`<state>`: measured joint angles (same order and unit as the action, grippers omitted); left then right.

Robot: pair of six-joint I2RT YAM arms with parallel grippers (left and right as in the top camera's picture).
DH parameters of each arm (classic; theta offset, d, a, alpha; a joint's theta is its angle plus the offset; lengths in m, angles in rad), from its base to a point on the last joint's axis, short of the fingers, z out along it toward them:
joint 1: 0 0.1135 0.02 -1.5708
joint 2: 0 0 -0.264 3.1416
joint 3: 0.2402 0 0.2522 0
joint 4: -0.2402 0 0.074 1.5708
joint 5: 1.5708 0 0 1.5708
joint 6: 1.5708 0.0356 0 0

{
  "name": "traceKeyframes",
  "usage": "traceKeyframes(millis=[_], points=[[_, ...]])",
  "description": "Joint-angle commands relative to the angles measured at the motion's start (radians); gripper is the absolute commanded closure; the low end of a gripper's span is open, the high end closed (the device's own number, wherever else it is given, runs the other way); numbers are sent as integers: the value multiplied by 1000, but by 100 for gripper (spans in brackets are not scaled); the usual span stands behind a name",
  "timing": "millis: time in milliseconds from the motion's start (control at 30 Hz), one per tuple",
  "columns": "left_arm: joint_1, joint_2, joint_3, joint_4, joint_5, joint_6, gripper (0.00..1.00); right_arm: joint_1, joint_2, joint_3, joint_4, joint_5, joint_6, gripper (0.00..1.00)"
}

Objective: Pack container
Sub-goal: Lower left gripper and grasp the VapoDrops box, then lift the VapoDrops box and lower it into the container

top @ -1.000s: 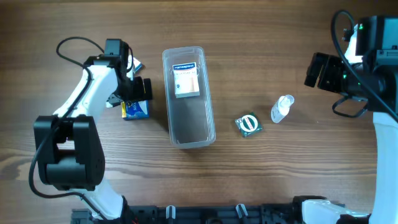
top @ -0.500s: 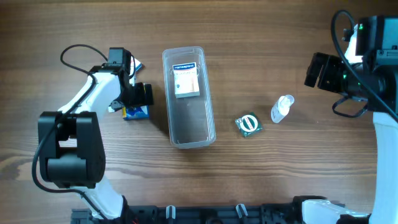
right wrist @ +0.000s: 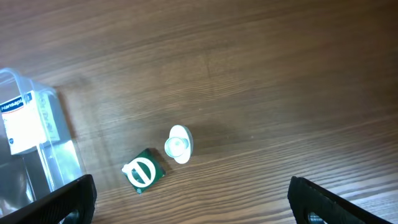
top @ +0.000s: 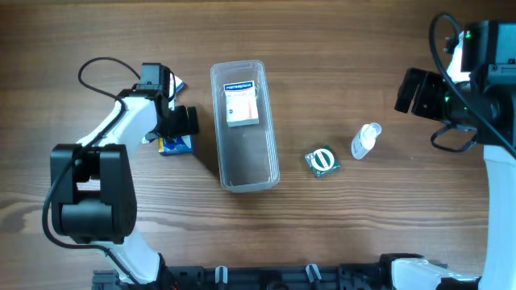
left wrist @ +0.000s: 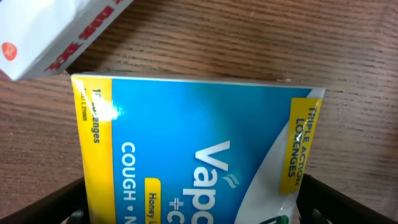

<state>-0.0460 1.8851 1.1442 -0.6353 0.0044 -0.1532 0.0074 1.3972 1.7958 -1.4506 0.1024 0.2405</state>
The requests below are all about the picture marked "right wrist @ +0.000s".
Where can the clear plastic container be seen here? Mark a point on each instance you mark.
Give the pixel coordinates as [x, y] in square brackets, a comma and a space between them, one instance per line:
[28, 177]

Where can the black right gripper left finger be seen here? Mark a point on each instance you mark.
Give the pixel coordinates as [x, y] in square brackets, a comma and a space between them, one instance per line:
[72, 203]

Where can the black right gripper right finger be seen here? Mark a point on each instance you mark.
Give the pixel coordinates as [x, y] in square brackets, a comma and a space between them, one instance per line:
[311, 203]

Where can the small white bottle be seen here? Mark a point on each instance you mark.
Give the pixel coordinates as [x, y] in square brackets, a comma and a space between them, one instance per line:
[179, 145]

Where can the green square packet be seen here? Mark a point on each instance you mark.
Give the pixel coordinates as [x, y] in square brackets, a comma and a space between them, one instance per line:
[143, 171]

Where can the white Hansaplast box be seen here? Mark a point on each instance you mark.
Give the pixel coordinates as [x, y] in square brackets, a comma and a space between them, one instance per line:
[29, 121]

